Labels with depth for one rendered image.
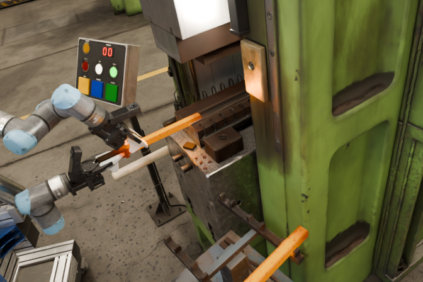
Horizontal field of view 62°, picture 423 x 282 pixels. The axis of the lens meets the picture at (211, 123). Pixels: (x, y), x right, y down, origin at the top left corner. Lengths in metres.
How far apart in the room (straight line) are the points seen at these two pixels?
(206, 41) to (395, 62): 0.58
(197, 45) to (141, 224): 1.50
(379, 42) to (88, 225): 2.04
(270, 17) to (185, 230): 1.62
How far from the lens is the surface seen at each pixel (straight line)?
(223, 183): 1.29
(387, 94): 1.22
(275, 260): 0.96
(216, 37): 1.19
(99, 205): 2.64
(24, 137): 1.12
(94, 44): 1.77
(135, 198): 2.56
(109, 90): 1.68
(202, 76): 1.53
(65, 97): 1.11
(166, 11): 1.10
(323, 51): 0.91
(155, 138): 1.30
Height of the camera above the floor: 1.76
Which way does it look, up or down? 36 degrees down
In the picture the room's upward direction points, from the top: 11 degrees counter-clockwise
